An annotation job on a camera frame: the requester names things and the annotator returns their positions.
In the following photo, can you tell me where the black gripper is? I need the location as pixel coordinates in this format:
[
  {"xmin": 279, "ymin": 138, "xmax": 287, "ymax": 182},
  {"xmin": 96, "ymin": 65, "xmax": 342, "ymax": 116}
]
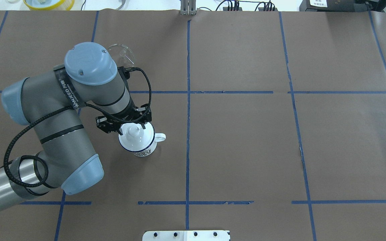
[{"xmin": 95, "ymin": 104, "xmax": 152, "ymax": 133}]

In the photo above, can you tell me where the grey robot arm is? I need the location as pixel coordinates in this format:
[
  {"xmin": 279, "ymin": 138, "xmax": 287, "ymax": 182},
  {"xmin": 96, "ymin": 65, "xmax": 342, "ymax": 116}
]
[{"xmin": 0, "ymin": 42, "xmax": 151, "ymax": 212}]

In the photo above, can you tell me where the white enamel mug blue rim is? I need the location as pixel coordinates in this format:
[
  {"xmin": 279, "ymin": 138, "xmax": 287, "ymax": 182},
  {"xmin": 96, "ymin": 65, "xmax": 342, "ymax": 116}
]
[{"xmin": 118, "ymin": 133, "xmax": 167, "ymax": 157}]

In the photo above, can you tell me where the yellow tape roll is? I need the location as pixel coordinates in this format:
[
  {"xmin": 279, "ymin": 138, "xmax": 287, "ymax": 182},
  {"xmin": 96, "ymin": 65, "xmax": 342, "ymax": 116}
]
[{"xmin": 23, "ymin": 0, "xmax": 75, "ymax": 11}]

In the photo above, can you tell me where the black desktop computer box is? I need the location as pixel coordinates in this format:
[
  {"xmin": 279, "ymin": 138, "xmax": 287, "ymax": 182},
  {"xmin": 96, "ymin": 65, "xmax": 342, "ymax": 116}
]
[{"xmin": 299, "ymin": 0, "xmax": 369, "ymax": 12}]

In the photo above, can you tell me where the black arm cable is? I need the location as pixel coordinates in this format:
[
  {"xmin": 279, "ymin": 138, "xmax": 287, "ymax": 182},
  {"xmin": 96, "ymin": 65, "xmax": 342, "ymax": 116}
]
[{"xmin": 3, "ymin": 67, "xmax": 152, "ymax": 196}]

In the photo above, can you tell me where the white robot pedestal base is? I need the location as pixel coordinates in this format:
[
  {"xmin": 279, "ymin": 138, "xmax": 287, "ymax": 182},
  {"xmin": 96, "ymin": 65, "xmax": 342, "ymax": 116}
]
[{"xmin": 142, "ymin": 230, "xmax": 231, "ymax": 241}]

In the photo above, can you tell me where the aluminium frame post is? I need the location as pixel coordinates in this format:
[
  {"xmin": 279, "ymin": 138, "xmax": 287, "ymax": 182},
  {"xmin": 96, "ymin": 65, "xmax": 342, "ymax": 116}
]
[{"xmin": 180, "ymin": 0, "xmax": 197, "ymax": 15}]

